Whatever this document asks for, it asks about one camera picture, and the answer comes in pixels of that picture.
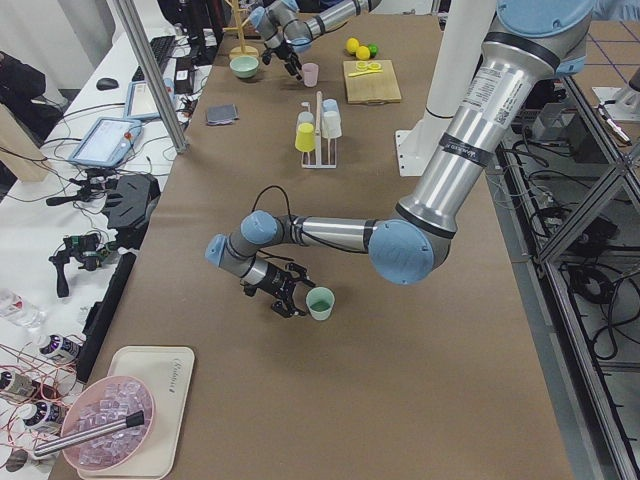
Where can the grey folded cloth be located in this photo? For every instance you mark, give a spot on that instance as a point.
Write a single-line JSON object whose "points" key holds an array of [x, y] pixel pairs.
{"points": [[221, 114]]}

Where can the black keyboard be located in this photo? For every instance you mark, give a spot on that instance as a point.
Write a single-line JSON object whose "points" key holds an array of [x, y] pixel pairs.
{"points": [[162, 47]]}

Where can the yellow plastic knife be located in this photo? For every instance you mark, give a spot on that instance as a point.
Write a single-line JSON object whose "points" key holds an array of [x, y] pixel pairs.
{"points": [[363, 72]]}

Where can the white wire cup rack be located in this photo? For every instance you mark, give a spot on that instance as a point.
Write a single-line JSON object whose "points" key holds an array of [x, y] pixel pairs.
{"points": [[325, 154]]}

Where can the pink plastic cup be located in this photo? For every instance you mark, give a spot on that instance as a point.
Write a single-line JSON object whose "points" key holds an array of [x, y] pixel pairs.
{"points": [[310, 72]]}

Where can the plastic water bottle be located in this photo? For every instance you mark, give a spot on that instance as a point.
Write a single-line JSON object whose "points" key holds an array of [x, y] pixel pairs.
{"points": [[20, 312]]}

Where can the whole yellow lemon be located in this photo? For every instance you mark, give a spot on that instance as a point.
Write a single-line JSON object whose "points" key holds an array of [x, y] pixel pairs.
{"points": [[357, 49]]}

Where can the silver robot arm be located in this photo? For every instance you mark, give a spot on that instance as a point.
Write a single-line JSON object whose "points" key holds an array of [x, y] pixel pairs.
{"points": [[525, 43], [285, 34]]}

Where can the grey plastic cup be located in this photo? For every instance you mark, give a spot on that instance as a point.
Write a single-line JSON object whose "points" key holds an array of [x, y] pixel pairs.
{"points": [[305, 117]]}

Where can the aluminium frame post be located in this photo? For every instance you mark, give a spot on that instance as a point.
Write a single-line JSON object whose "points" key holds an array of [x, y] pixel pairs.
{"points": [[137, 37]]}

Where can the light blue plastic cup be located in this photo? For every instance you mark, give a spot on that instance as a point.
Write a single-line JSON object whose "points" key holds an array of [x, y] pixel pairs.
{"points": [[330, 105]]}

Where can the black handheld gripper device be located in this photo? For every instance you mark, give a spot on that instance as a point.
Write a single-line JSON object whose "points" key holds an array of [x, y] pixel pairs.
{"points": [[87, 249]]}

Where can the wooden mug tree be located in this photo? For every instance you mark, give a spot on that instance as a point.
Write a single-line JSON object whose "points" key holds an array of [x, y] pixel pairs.
{"points": [[239, 18]]}

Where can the black computer mouse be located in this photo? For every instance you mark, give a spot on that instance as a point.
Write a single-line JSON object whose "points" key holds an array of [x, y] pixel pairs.
{"points": [[106, 83]]}

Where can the cream plastic tray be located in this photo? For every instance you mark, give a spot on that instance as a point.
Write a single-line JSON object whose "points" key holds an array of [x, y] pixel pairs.
{"points": [[166, 371]]}

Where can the wooden cutting board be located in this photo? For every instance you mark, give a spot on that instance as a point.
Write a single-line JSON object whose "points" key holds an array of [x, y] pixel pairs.
{"points": [[374, 88]]}

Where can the metal scoop handle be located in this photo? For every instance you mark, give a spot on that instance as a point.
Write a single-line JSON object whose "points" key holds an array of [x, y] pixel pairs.
{"points": [[133, 420]]}

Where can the green plastic cup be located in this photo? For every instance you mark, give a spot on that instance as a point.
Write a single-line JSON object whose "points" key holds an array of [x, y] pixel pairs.
{"points": [[320, 302]]}

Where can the yellow plastic cup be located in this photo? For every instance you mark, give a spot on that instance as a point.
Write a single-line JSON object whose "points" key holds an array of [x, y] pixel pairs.
{"points": [[305, 137]]}

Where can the pink bowl of ice cubes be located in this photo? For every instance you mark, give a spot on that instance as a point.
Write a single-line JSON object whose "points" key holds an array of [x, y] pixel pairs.
{"points": [[110, 399]]}

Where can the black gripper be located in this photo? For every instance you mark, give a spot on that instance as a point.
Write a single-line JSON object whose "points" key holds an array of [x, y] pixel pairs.
{"points": [[276, 282], [281, 50]]}

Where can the blue teach pendant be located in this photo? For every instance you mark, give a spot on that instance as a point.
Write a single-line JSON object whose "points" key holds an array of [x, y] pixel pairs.
{"points": [[107, 142], [140, 103]]}

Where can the white plastic cup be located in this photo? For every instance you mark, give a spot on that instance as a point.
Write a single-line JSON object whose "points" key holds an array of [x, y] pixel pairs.
{"points": [[331, 125]]}

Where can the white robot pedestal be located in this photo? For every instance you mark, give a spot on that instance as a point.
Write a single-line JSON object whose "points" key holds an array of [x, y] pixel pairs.
{"points": [[466, 26]]}

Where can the light green bowl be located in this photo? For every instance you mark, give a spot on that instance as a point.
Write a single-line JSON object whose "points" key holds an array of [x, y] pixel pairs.
{"points": [[244, 67]]}

